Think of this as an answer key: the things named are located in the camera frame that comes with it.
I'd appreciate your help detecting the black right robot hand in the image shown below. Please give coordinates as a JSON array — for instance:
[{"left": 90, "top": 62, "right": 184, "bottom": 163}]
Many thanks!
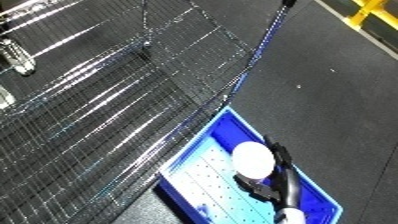
[{"left": 232, "top": 134, "right": 308, "bottom": 212}]

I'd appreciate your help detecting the white paper cup green band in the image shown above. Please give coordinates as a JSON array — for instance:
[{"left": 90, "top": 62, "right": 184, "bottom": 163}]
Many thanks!
[{"left": 229, "top": 141, "right": 278, "bottom": 184}]

